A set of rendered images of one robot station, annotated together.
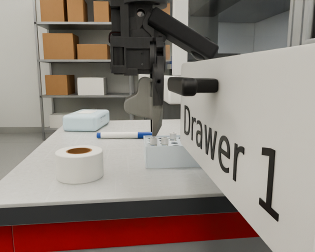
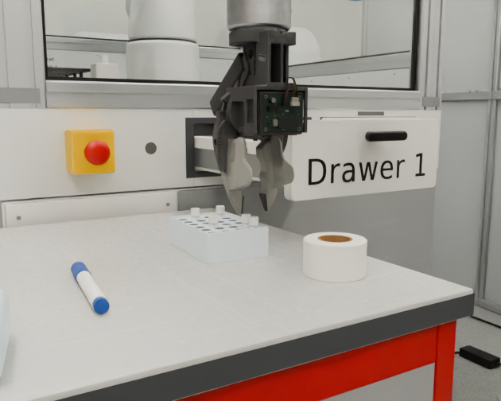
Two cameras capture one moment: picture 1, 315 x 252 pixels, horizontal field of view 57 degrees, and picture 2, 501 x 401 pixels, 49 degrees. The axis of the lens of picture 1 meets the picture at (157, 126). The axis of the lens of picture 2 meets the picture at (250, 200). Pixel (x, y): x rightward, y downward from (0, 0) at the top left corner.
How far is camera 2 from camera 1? 98 cm
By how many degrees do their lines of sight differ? 112
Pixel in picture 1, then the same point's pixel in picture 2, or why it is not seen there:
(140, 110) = (284, 177)
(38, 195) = (405, 274)
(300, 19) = (25, 48)
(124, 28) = (285, 75)
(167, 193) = not seen: hidden behind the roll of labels
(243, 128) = (403, 151)
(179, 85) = (403, 134)
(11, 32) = not seen: outside the picture
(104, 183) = not seen: hidden behind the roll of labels
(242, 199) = (404, 182)
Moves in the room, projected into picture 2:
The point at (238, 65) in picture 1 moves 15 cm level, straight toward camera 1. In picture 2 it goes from (398, 124) to (488, 123)
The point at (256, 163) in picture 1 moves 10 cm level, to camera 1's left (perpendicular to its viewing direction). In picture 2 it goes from (412, 161) to (460, 167)
